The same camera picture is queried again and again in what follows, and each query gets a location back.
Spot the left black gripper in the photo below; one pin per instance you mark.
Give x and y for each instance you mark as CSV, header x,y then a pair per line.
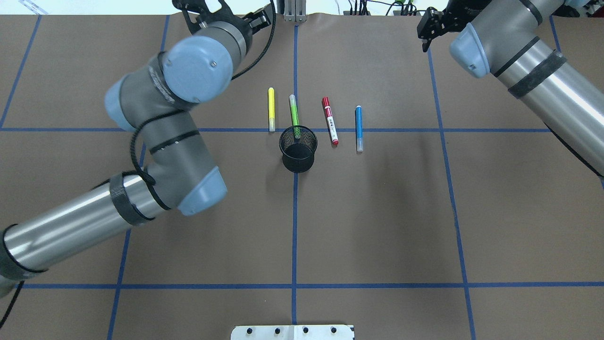
x,y
259,19

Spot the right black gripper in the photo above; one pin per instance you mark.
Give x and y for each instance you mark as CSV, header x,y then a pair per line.
x,y
452,19

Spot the yellow highlighter pen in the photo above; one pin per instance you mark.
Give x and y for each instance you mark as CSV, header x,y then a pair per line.
x,y
271,109

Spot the red marker pen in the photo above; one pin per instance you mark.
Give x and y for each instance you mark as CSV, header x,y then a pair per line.
x,y
330,121

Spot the blue marker pen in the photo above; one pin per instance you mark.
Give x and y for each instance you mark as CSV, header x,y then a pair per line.
x,y
359,131

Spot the green highlighter pen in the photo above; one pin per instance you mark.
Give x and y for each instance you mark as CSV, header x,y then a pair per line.
x,y
294,116

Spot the black mesh pen cup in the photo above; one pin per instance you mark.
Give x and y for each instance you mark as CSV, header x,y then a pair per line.
x,y
298,145

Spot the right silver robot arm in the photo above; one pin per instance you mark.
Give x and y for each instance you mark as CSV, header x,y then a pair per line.
x,y
498,37

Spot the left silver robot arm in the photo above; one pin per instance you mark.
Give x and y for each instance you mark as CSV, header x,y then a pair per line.
x,y
172,168

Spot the right grey usb hub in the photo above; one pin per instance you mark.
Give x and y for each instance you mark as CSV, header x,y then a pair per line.
x,y
407,8

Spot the grey usb hub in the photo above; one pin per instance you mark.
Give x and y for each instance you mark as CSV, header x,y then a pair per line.
x,y
357,8
407,8

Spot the left grey usb hub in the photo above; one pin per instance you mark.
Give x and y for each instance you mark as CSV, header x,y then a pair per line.
x,y
357,8

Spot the aluminium frame post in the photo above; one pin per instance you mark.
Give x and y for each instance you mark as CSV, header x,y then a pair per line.
x,y
294,10

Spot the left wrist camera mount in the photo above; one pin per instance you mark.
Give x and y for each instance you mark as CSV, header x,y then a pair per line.
x,y
195,12

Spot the metal base plate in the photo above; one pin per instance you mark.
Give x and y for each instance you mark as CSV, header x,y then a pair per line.
x,y
294,332

